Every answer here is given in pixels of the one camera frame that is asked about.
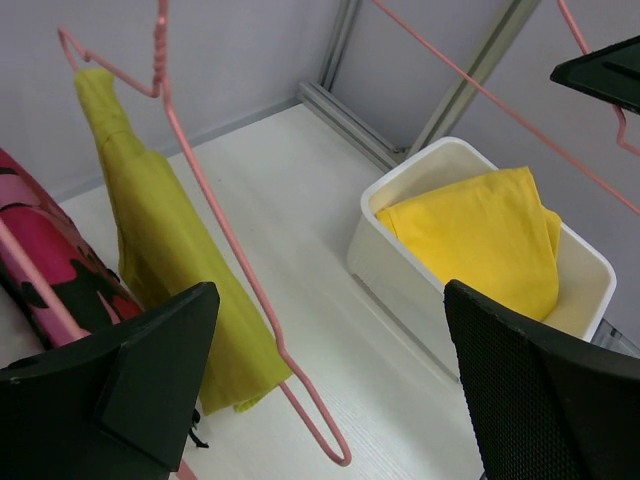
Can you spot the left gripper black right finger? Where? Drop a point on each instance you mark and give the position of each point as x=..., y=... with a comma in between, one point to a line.
x=543, y=404

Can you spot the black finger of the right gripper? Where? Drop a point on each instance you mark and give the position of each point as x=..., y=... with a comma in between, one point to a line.
x=610, y=74

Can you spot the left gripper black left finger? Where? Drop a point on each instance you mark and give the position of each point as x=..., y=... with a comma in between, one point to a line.
x=110, y=390

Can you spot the lime green trousers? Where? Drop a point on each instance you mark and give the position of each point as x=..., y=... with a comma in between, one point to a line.
x=164, y=249

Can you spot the yellow trousers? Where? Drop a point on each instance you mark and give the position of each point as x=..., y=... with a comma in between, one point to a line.
x=491, y=232

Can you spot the pink hanger of lime trousers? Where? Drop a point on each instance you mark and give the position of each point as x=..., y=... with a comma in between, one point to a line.
x=161, y=88

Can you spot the pink hanger of camouflage trousers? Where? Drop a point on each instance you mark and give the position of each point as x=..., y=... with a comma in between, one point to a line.
x=40, y=285

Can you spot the pink camouflage trousers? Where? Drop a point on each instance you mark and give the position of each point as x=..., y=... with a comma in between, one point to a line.
x=132, y=373

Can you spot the right aluminium frame post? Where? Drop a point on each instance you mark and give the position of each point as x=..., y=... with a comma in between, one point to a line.
x=395, y=73

